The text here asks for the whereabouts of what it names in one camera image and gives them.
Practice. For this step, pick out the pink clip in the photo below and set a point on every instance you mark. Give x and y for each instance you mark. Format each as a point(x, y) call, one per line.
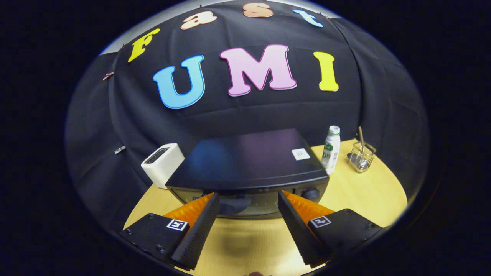
point(108, 76)

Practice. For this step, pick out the white drink bottle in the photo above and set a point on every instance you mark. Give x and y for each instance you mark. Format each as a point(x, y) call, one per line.
point(330, 153)

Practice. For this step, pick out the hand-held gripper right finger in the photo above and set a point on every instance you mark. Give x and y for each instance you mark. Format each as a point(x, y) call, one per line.
point(299, 237)

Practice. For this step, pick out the white clip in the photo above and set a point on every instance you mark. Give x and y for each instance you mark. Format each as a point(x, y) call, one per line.
point(120, 150)

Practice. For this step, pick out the white bread toaster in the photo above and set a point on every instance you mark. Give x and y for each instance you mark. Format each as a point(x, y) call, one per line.
point(161, 168)

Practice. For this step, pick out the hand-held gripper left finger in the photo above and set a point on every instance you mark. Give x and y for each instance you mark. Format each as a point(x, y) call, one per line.
point(199, 237)

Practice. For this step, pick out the black toaster oven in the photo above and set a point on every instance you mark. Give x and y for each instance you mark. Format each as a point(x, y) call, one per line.
point(245, 161)

